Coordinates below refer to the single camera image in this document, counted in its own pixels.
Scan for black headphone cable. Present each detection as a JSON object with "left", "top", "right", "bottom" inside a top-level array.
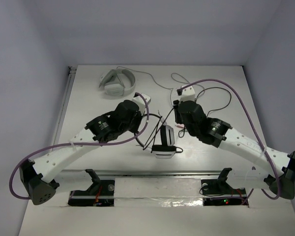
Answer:
[{"left": 141, "top": 86, "right": 233, "bottom": 152}]

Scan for black white headphones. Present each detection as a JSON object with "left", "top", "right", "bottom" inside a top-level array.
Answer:
[{"left": 135, "top": 113, "right": 183, "bottom": 159}]

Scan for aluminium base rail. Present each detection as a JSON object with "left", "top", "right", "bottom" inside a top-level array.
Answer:
[{"left": 61, "top": 169, "right": 256, "bottom": 177}]

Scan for grey headphone cable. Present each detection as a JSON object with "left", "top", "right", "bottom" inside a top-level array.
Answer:
[{"left": 117, "top": 66, "right": 206, "bottom": 104}]

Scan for grey white headphones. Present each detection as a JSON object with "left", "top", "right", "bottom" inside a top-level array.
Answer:
[{"left": 98, "top": 68, "right": 136, "bottom": 97}]

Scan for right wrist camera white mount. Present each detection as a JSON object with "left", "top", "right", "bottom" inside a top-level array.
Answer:
[{"left": 177, "top": 86, "right": 195, "bottom": 102}]

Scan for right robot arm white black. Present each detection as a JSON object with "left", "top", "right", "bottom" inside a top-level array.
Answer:
[{"left": 173, "top": 100, "right": 295, "bottom": 200}]

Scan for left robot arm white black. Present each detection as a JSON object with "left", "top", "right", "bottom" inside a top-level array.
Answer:
[{"left": 19, "top": 96, "right": 148, "bottom": 206}]

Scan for white foam block with tape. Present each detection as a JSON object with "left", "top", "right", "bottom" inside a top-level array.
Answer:
[{"left": 114, "top": 177, "right": 203, "bottom": 207}]

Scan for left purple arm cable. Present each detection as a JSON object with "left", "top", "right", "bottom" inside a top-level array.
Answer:
[{"left": 9, "top": 92, "right": 149, "bottom": 199}]

